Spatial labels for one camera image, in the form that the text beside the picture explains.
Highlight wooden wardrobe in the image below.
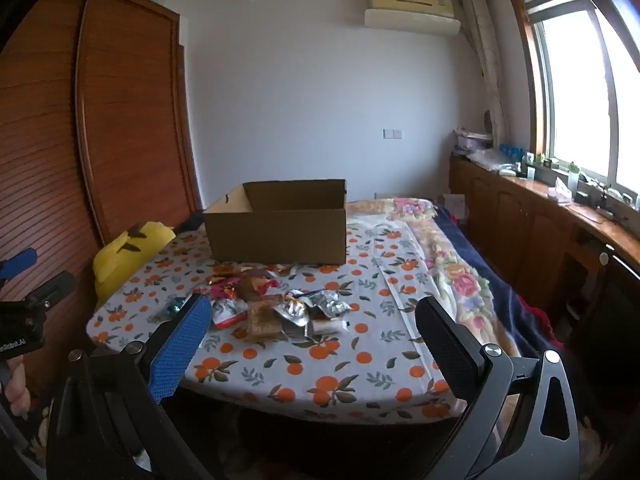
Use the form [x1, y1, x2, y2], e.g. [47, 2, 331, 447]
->
[0, 0, 206, 401]

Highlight red cloth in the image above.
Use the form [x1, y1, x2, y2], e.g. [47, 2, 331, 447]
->
[520, 305, 557, 342]

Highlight pile of snack packets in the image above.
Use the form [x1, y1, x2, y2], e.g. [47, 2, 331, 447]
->
[165, 265, 352, 346]

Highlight wooden cabinet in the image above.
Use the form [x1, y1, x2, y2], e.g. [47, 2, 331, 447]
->
[448, 152, 640, 361]

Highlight brown cardboard box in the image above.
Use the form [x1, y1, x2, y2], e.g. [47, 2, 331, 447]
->
[202, 179, 348, 266]

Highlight orange fruit print bedsheet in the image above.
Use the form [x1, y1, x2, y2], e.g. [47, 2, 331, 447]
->
[85, 200, 468, 428]

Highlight tissue box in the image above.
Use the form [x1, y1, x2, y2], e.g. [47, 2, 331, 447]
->
[547, 180, 574, 205]

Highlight sesame candy bar packet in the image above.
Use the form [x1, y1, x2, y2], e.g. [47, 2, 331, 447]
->
[247, 302, 289, 344]

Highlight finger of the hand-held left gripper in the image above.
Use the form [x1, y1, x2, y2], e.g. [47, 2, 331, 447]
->
[0, 249, 38, 281]
[27, 271, 79, 311]

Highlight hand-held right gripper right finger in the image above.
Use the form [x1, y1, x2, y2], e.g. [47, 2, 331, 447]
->
[415, 296, 581, 480]

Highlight window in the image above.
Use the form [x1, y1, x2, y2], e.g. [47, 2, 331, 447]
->
[505, 0, 640, 202]

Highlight white paper bag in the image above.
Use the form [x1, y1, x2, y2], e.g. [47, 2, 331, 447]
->
[442, 193, 469, 224]

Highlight person's left hand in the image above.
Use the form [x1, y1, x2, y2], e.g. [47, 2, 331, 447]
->
[0, 359, 31, 417]

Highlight floral cloth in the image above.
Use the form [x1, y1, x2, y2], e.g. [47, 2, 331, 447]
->
[20, 400, 57, 467]

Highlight stack of papers and boxes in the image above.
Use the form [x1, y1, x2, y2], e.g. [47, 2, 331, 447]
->
[452, 127, 496, 157]

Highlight navy blue blanket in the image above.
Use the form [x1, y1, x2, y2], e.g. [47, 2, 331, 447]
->
[432, 200, 567, 362]

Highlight yellow plush pillow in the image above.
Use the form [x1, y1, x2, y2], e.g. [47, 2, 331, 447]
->
[92, 220, 177, 304]

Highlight floral blanket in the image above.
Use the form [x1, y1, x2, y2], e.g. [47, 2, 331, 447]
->
[345, 197, 507, 357]

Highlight white air conditioner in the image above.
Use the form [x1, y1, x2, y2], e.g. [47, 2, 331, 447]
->
[364, 0, 462, 36]

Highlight pale curtain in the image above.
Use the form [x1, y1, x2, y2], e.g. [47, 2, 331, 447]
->
[461, 0, 508, 149]

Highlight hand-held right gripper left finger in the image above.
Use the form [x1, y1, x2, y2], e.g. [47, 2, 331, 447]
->
[47, 292, 216, 480]

